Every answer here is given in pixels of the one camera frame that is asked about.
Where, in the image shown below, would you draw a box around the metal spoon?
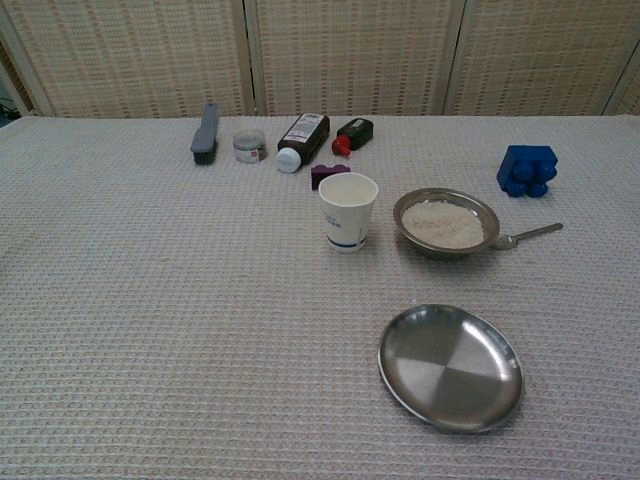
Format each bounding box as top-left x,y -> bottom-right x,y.
492,222 -> 564,251

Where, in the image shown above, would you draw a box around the white paper cup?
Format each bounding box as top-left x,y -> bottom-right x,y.
318,172 -> 380,255

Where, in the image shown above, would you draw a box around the steel bowl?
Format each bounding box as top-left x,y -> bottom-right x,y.
392,187 -> 501,261

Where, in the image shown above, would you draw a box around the purple toy block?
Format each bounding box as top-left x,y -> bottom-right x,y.
310,162 -> 353,192

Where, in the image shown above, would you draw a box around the large dark bottle white cap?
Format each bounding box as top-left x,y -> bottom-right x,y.
275,112 -> 332,175

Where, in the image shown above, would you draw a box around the small black bottle red cap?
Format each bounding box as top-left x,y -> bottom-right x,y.
331,117 -> 375,158

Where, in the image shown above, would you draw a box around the small clear plastic jar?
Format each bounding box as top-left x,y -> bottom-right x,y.
232,128 -> 266,164

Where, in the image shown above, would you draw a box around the grey cleaning brush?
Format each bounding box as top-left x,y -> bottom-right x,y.
189,102 -> 221,167

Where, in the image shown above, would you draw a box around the steel plate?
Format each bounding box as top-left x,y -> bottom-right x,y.
377,303 -> 526,435

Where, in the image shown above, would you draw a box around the beige woven tablecloth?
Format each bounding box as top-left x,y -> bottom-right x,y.
0,114 -> 640,480

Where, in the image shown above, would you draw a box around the blue toy block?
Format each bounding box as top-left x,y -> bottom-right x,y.
496,144 -> 559,199

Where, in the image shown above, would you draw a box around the bamboo folding screen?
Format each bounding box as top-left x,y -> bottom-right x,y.
0,0 -> 640,119

